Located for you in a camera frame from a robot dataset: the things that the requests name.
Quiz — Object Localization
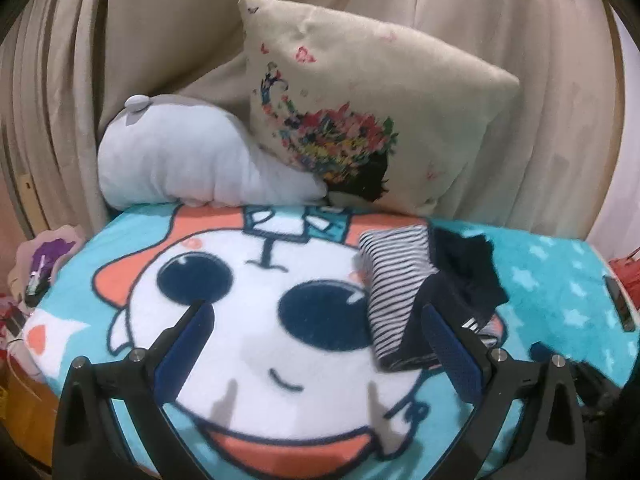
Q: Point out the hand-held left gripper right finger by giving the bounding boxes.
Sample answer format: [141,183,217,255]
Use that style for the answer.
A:
[420,302,587,480]

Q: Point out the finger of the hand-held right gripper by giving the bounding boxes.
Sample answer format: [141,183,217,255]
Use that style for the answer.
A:
[529,341,608,401]

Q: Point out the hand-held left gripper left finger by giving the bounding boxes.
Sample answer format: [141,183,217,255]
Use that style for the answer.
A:
[51,300,217,480]

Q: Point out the navy striped frog print pants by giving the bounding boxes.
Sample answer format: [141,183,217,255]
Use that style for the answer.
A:
[357,224,511,373]

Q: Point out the teal cartoon printed blanket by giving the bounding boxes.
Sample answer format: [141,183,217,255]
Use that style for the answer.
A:
[20,202,640,480]

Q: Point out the red object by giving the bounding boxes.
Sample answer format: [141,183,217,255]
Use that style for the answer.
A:
[607,247,640,282]

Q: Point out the pink purple flower toy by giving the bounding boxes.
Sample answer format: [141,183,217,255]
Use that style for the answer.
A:
[10,225,87,307]

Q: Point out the yellow cardboard box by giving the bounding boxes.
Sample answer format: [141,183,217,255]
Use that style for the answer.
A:
[0,370,56,466]

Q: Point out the white plush toy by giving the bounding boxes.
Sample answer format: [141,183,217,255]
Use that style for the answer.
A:
[97,94,328,211]

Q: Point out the beige floral print cushion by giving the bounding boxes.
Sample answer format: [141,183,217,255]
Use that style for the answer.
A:
[237,0,521,218]

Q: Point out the beige curtain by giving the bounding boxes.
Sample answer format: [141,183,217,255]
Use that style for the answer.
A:
[0,0,640,261]

